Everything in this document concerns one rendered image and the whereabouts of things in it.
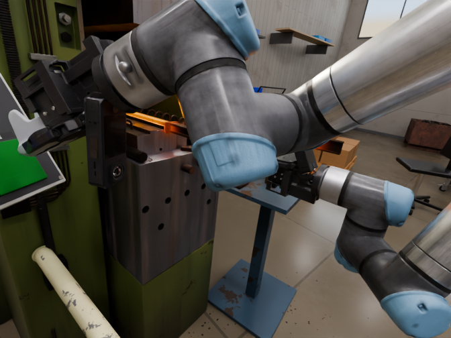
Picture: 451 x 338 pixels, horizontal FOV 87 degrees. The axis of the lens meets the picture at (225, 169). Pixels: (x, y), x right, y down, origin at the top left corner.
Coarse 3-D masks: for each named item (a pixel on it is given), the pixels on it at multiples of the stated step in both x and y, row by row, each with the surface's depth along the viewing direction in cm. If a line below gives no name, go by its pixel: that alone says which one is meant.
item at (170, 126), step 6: (132, 114) 89; (138, 114) 88; (150, 120) 83; (156, 120) 81; (162, 120) 82; (168, 126) 77; (174, 126) 76; (180, 126) 74; (168, 132) 78; (174, 132) 76; (180, 132) 76; (186, 132) 74
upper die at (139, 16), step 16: (96, 0) 68; (112, 0) 63; (128, 0) 59; (144, 0) 60; (160, 0) 64; (96, 16) 70; (112, 16) 65; (128, 16) 61; (144, 16) 62; (96, 32) 86; (112, 32) 82
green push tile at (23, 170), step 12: (0, 144) 36; (12, 144) 37; (0, 156) 35; (12, 156) 37; (24, 156) 38; (0, 168) 35; (12, 168) 36; (24, 168) 38; (36, 168) 39; (0, 180) 34; (12, 180) 36; (24, 180) 37; (36, 180) 39; (0, 192) 34
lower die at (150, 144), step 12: (132, 120) 86; (144, 120) 83; (132, 132) 74; (144, 132) 75; (156, 132) 75; (132, 144) 73; (144, 144) 73; (156, 144) 77; (168, 144) 81; (180, 144) 85
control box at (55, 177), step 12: (0, 84) 39; (0, 96) 39; (12, 96) 40; (0, 108) 38; (12, 108) 40; (0, 120) 38; (0, 132) 37; (12, 132) 39; (36, 156) 41; (48, 156) 43; (48, 168) 42; (48, 180) 41; (60, 180) 43; (12, 192) 36; (24, 192) 37; (36, 192) 39; (0, 204) 34; (12, 204) 36
